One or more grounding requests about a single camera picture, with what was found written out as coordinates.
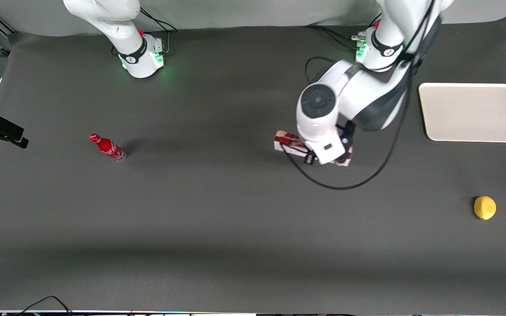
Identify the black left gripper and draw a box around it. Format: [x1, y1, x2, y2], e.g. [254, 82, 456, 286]
[336, 147, 353, 168]

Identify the beige plastic tray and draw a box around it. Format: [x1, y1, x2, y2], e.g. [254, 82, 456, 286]
[419, 83, 506, 143]

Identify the yellow lemon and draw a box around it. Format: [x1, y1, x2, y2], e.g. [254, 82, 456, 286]
[474, 196, 497, 220]

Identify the red cola bottle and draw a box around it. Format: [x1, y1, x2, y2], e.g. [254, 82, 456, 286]
[90, 133, 127, 162]

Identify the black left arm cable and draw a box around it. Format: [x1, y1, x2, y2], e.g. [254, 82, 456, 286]
[281, 0, 436, 191]

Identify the black left base cable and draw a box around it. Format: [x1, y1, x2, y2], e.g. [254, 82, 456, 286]
[304, 25, 360, 41]
[323, 30, 361, 50]

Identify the black base cable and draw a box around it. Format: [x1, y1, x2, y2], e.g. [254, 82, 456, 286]
[304, 25, 360, 41]
[323, 30, 361, 50]
[139, 7, 178, 54]

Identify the black right base cable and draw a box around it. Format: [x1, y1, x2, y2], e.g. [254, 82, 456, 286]
[139, 7, 178, 54]

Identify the black table edge cable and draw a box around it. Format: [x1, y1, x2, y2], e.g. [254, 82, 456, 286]
[15, 295, 73, 316]

